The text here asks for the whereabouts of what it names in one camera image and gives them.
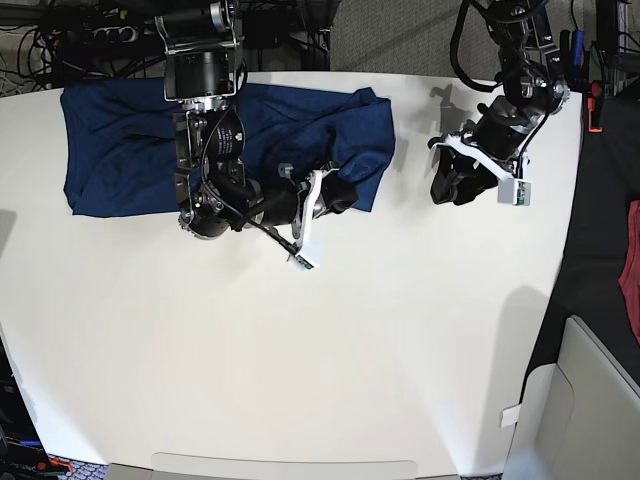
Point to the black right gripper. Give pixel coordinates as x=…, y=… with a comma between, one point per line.
x=286, y=211

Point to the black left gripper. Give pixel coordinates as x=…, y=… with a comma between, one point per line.
x=474, y=158

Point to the blue long-sleeve T-shirt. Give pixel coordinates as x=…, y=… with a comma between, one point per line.
x=122, y=152

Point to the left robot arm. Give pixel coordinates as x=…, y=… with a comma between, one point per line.
x=532, y=68

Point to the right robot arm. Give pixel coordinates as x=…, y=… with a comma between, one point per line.
x=205, y=73

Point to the black cloth sheet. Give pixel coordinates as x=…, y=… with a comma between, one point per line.
x=597, y=240

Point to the red clamp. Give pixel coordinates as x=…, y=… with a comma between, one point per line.
x=594, y=107

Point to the dark red cloth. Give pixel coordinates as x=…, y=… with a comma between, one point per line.
x=629, y=278

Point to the grey plastic bin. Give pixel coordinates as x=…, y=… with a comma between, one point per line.
x=579, y=417

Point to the grey tray at bottom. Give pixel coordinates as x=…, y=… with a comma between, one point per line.
x=175, y=466

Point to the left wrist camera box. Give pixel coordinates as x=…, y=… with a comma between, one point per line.
x=514, y=192

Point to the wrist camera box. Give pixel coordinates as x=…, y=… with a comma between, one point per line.
x=310, y=257
x=514, y=192

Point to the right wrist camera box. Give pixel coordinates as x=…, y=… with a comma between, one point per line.
x=310, y=257

